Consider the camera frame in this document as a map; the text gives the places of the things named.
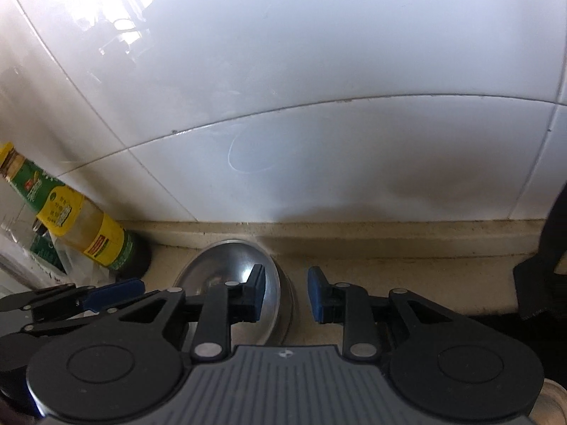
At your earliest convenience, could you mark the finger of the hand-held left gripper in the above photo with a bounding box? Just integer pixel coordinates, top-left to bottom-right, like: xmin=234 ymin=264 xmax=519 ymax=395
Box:
xmin=23 ymin=279 xmax=145 ymax=335
xmin=0 ymin=284 xmax=89 ymax=312

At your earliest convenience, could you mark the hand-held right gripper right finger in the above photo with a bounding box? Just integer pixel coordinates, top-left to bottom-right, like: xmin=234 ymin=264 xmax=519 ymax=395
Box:
xmin=307 ymin=266 xmax=484 ymax=360

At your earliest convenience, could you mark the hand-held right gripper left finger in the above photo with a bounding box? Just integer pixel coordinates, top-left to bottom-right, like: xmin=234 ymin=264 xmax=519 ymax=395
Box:
xmin=100 ymin=264 xmax=267 ymax=362

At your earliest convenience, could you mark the large steel bowl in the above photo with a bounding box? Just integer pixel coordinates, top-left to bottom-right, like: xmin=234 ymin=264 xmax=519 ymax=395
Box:
xmin=173 ymin=239 xmax=297 ymax=346

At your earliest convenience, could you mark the white two-tier rotating rack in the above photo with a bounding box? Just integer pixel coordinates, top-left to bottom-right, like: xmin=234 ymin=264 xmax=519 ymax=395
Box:
xmin=0 ymin=234 xmax=118 ymax=295

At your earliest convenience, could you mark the yellow green label oil bottle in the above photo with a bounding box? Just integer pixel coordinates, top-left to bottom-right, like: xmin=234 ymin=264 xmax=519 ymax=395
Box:
xmin=0 ymin=142 xmax=151 ymax=277

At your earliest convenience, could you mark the black curved object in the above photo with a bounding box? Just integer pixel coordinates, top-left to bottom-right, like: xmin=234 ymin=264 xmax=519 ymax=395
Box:
xmin=513 ymin=186 xmax=567 ymax=322

